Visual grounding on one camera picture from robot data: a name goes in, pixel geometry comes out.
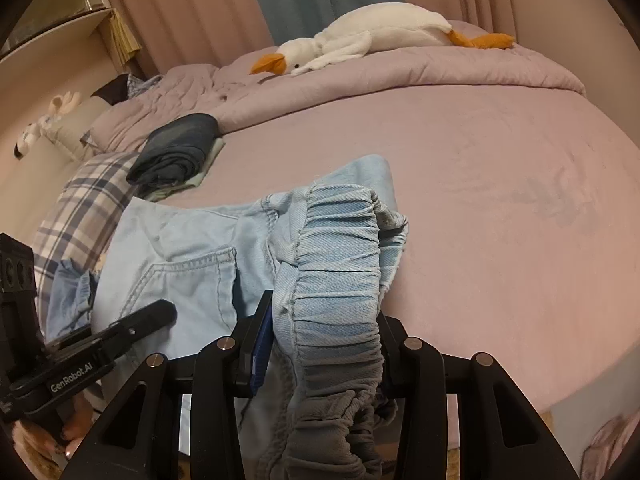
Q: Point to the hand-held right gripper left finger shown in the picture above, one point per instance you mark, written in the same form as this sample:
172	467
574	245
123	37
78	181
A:
262	350

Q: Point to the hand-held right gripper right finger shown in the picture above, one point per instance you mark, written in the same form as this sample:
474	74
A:
415	365

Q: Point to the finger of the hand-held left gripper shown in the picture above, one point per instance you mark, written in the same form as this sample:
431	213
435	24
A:
147	317

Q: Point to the light blue denim shorts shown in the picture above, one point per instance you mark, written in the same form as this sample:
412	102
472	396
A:
190	240

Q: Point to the blue pants pile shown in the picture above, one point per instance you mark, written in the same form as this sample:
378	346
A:
70	295

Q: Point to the folded dark grey pants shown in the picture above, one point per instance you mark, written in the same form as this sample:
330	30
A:
175	150

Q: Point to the person's left hand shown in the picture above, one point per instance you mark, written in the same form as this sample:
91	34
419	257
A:
70	430

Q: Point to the plaid pillow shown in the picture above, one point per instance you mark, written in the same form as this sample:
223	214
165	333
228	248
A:
85	205

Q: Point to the dark grey folded clothes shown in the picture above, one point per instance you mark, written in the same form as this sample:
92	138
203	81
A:
212	157

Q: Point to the pink bed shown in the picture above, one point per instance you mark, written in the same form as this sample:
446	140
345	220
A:
500	185

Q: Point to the beige pillow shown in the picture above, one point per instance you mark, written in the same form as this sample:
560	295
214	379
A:
80	120

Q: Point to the pink cloth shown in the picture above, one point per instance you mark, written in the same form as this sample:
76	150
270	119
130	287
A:
612	445

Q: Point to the white bunny plush toy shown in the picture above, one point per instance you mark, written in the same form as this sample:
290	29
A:
30	132

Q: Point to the dark cloth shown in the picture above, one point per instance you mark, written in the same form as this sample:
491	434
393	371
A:
115	89

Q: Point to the pink quilted comforter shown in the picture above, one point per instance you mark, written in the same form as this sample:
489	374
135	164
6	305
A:
400	67

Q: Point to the white goose plush toy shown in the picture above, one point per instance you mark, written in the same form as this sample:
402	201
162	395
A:
380	27

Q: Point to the wall shelf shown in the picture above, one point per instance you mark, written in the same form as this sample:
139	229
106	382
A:
55	5

